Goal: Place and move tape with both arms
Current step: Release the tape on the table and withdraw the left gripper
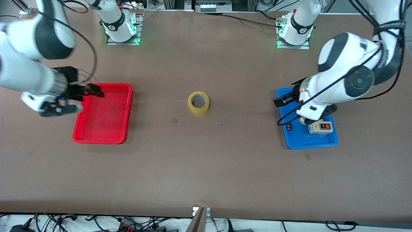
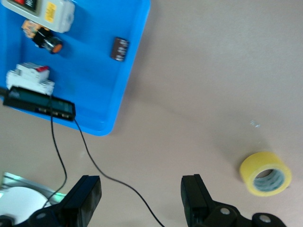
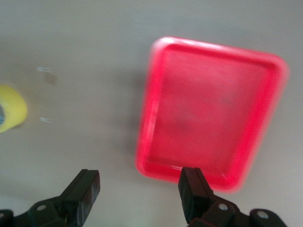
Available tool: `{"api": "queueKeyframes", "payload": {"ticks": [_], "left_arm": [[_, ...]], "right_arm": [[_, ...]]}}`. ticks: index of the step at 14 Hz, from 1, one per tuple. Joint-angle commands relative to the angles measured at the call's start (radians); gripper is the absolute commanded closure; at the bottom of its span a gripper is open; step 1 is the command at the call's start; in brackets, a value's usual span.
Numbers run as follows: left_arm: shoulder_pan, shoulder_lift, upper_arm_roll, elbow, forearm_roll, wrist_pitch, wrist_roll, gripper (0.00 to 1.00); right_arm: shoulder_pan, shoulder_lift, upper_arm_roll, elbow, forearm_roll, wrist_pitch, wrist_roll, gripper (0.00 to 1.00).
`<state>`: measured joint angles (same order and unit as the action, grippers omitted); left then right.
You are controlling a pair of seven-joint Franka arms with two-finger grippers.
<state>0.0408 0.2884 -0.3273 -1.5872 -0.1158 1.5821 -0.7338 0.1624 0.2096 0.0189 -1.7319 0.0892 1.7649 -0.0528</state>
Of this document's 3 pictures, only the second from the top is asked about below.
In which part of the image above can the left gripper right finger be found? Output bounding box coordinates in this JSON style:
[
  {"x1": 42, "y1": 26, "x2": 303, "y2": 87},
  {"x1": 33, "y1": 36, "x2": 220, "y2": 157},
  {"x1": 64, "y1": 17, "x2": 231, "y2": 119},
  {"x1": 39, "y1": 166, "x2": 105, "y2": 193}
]
[{"x1": 181, "y1": 174, "x2": 288, "y2": 227}]

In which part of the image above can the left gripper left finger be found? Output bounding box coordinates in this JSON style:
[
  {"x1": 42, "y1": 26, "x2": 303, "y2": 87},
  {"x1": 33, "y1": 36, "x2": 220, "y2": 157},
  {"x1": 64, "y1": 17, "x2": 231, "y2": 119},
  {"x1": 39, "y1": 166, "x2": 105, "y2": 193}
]
[{"x1": 28, "y1": 175, "x2": 102, "y2": 227}]

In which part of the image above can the yellow tape roll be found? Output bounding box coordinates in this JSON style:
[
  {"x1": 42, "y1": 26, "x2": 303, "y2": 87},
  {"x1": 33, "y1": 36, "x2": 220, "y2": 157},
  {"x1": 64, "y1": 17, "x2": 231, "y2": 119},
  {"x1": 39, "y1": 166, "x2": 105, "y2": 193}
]
[{"x1": 238, "y1": 151, "x2": 293, "y2": 197}]

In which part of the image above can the black hub box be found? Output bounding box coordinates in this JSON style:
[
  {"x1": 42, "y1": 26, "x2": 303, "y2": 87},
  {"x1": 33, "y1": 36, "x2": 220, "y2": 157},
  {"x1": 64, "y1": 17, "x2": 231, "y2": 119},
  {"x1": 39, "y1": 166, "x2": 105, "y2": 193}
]
[{"x1": 2, "y1": 86, "x2": 77, "y2": 122}]

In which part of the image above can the blue plastic tray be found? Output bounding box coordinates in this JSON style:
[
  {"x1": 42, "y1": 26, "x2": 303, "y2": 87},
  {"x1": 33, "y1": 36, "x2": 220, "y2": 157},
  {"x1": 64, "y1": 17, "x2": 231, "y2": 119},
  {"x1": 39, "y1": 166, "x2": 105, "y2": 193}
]
[{"x1": 0, "y1": 0, "x2": 152, "y2": 137}]

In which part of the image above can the white circuit breaker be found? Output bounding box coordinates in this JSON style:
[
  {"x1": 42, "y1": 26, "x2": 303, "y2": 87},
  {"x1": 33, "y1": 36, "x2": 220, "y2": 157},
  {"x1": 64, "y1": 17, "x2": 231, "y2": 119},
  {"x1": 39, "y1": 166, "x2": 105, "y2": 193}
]
[{"x1": 6, "y1": 62, "x2": 55, "y2": 96}]

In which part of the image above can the small black terminal block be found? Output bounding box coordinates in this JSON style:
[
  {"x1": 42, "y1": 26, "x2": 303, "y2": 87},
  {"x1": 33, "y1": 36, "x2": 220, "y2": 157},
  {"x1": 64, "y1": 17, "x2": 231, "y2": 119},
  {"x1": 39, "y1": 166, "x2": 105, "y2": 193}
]
[{"x1": 110, "y1": 36, "x2": 130, "y2": 62}]

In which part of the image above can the red black push button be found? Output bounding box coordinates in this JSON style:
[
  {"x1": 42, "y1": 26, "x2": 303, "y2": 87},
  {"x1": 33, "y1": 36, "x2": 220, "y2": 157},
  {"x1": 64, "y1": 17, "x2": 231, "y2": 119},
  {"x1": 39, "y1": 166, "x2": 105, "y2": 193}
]
[{"x1": 21, "y1": 20, "x2": 64, "y2": 55}]

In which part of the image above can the thin black wire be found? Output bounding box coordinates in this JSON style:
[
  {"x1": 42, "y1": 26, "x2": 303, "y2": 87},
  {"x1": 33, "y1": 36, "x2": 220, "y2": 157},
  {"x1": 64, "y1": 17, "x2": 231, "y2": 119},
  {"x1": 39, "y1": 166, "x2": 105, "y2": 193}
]
[
  {"x1": 73, "y1": 119, "x2": 164, "y2": 227},
  {"x1": 44, "y1": 94, "x2": 68, "y2": 209}
]

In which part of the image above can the grey switch box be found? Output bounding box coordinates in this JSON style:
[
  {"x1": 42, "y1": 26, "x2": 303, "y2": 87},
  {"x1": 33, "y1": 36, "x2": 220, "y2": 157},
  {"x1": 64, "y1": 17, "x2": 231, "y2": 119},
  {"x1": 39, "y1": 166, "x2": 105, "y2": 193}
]
[{"x1": 1, "y1": 0, "x2": 76, "y2": 34}]

